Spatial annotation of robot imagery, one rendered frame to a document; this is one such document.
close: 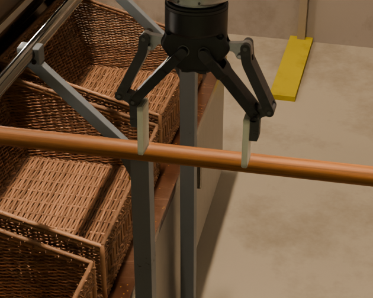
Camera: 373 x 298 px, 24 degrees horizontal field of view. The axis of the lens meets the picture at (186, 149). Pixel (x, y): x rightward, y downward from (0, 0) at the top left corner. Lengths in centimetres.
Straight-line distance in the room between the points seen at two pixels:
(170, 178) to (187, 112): 23
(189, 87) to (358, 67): 229
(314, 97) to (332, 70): 32
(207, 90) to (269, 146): 89
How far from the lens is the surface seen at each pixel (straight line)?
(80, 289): 178
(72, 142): 133
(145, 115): 111
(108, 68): 296
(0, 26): 241
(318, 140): 373
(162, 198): 229
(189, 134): 227
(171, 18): 101
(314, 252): 308
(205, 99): 277
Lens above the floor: 187
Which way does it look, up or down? 31 degrees down
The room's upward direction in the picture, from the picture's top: straight up
